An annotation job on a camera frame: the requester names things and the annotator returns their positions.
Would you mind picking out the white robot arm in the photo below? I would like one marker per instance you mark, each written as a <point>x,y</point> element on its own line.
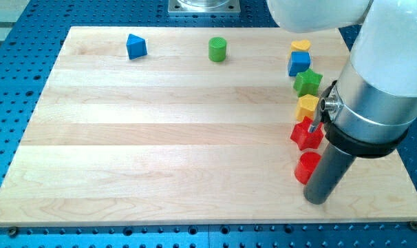
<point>378,85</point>

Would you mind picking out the wooden board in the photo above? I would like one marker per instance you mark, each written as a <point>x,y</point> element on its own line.
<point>173,137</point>

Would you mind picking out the green cylinder block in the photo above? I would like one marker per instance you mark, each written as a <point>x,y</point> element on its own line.
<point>217,49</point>

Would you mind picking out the red star block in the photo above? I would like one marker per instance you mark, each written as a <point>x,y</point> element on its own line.
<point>303,138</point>

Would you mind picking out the yellow pentagon block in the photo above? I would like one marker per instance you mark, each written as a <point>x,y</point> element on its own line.
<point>306,106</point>

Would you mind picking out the blue triangle block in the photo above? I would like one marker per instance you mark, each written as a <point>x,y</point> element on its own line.
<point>136,46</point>

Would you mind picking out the red cylinder block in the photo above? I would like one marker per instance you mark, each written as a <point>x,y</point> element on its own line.
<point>306,166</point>

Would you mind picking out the green star block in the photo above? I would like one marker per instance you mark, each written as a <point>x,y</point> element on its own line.
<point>307,82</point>

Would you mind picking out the blue cube block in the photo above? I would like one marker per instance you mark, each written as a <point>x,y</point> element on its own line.
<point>298,62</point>

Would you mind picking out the yellow heart block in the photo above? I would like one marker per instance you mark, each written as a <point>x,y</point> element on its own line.
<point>300,46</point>

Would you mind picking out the grey cylindrical pointer tool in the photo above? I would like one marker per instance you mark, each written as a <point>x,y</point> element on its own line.
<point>330,170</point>

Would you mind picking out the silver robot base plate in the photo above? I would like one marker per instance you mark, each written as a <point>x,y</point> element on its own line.
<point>203,6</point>

